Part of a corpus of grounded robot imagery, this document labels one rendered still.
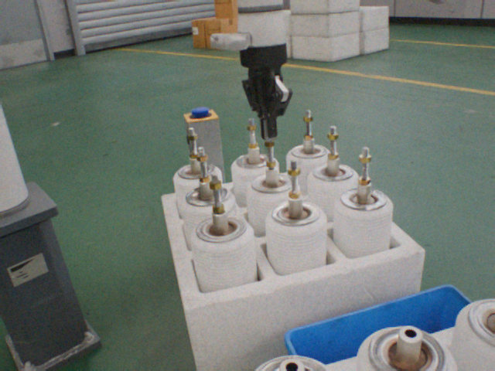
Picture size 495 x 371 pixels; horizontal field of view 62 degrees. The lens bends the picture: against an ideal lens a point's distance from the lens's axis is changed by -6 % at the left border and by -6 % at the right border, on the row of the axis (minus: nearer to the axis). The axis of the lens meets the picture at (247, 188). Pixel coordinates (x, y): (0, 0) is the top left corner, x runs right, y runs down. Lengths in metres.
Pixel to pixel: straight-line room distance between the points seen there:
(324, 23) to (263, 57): 2.78
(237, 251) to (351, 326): 0.22
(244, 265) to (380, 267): 0.22
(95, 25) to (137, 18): 0.60
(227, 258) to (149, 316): 0.33
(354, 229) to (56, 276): 0.50
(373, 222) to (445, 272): 0.36
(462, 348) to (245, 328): 0.32
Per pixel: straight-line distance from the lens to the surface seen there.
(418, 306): 0.76
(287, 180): 0.79
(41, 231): 0.74
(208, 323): 0.66
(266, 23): 0.67
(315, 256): 0.68
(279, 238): 0.66
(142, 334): 0.88
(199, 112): 0.99
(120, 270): 1.07
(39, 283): 0.78
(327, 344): 0.71
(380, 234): 0.72
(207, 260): 0.64
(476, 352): 0.50
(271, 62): 0.68
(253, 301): 0.65
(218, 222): 0.64
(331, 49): 3.43
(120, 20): 6.13
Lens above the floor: 0.58
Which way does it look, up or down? 26 degrees down
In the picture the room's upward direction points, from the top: 5 degrees counter-clockwise
